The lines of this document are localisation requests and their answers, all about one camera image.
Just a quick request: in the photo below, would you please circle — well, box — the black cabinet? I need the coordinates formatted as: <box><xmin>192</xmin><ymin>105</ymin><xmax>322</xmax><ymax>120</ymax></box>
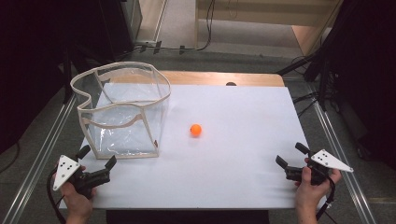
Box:
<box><xmin>98</xmin><ymin>0</ymin><xmax>144</xmax><ymax>62</ymax></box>

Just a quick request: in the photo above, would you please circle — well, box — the left hand-held gripper cable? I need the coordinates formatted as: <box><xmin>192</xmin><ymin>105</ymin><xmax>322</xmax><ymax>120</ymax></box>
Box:
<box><xmin>46</xmin><ymin>167</ymin><xmax>68</xmax><ymax>224</ymax></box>

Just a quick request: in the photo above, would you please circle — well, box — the person's right hand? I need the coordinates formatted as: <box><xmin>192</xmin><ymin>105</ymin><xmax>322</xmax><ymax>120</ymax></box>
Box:
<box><xmin>293</xmin><ymin>157</ymin><xmax>343</xmax><ymax>213</ymax></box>

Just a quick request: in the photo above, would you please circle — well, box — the right hand-held gripper cable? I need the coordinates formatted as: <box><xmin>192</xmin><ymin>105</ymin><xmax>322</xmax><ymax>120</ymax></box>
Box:
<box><xmin>315</xmin><ymin>175</ymin><xmax>338</xmax><ymax>222</ymax></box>

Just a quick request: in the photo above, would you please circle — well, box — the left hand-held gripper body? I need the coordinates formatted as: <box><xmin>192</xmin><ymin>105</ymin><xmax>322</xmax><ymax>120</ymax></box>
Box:
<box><xmin>52</xmin><ymin>154</ymin><xmax>112</xmax><ymax>201</ymax></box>

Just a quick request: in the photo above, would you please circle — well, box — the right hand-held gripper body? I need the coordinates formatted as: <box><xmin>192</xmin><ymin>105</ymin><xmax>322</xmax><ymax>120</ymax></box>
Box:
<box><xmin>284</xmin><ymin>148</ymin><xmax>355</xmax><ymax>187</ymax></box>

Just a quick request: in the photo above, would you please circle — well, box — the white board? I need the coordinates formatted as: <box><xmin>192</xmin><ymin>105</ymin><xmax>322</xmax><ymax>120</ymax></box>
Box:
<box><xmin>59</xmin><ymin>82</ymin><xmax>331</xmax><ymax>210</ymax></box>

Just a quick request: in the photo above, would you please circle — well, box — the orange ball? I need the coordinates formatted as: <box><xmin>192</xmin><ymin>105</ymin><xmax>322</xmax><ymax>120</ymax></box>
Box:
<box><xmin>190</xmin><ymin>123</ymin><xmax>203</xmax><ymax>137</ymax></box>

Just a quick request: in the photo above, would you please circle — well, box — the light wooden shelf unit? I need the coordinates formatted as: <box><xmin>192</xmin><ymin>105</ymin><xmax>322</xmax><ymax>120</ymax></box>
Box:
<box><xmin>193</xmin><ymin>0</ymin><xmax>344</xmax><ymax>58</ymax></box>

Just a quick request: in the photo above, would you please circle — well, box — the black cables bundle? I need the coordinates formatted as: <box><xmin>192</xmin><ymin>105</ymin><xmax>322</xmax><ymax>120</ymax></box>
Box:
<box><xmin>291</xmin><ymin>90</ymin><xmax>321</xmax><ymax>119</ymax></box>

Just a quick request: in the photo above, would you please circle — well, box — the black metal stand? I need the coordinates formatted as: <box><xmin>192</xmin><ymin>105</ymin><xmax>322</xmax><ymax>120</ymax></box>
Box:
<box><xmin>276</xmin><ymin>18</ymin><xmax>344</xmax><ymax>113</ymax></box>

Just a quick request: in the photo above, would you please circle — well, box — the hand-held gripper cable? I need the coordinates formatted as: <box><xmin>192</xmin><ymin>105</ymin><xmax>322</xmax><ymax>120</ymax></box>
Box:
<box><xmin>315</xmin><ymin>175</ymin><xmax>338</xmax><ymax>222</ymax></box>
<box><xmin>46</xmin><ymin>167</ymin><xmax>68</xmax><ymax>224</ymax></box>

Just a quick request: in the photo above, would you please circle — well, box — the wooden table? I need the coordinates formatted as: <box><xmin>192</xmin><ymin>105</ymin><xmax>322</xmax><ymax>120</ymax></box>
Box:
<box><xmin>105</xmin><ymin>70</ymin><xmax>286</xmax><ymax>88</ymax></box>

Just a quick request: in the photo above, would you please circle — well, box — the aluminium floor rail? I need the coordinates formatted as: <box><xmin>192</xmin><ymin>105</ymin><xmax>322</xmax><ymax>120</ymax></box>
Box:
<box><xmin>311</xmin><ymin>98</ymin><xmax>378</xmax><ymax>224</ymax></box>
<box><xmin>0</xmin><ymin>92</ymin><xmax>78</xmax><ymax>224</ymax></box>

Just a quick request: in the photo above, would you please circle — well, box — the thin black floor cable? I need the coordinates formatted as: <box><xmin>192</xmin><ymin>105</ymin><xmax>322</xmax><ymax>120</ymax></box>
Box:
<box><xmin>0</xmin><ymin>141</ymin><xmax>21</xmax><ymax>175</ymax></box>

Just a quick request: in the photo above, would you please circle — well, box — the clear plastic bag beige trim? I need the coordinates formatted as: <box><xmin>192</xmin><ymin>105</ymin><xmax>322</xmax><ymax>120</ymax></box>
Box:
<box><xmin>69</xmin><ymin>61</ymin><xmax>172</xmax><ymax>161</ymax></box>

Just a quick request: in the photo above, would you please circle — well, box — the person's left hand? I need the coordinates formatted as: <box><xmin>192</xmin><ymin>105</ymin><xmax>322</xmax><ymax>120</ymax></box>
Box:
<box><xmin>51</xmin><ymin>165</ymin><xmax>98</xmax><ymax>217</ymax></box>

